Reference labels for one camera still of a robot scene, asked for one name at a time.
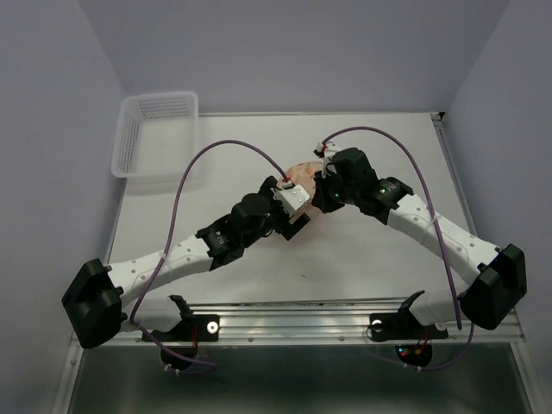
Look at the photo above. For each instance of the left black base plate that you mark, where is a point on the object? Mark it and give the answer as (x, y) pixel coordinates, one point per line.
(198, 328)

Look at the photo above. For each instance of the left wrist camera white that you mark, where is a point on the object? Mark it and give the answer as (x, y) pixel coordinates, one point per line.
(292, 198)

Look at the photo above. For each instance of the aluminium mounting rail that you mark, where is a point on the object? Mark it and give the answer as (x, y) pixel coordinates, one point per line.
(310, 323)

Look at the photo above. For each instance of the floral mesh laundry bag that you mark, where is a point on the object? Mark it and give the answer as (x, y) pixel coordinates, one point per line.
(303, 174)

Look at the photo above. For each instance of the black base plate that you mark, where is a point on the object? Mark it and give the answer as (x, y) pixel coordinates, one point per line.
(198, 328)
(398, 326)

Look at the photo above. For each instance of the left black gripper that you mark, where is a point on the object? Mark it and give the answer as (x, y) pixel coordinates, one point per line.
(270, 183)

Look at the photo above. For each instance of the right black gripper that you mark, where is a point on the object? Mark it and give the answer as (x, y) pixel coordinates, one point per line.
(320, 200)

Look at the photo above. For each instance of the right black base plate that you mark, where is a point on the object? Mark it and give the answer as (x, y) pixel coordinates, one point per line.
(398, 326)

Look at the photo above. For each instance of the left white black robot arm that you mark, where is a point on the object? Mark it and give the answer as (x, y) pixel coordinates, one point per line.
(103, 300)

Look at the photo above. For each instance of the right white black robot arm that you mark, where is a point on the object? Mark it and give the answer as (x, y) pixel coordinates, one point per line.
(495, 277)

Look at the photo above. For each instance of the white perforated plastic basket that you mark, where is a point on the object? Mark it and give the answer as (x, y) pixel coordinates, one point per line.
(156, 135)

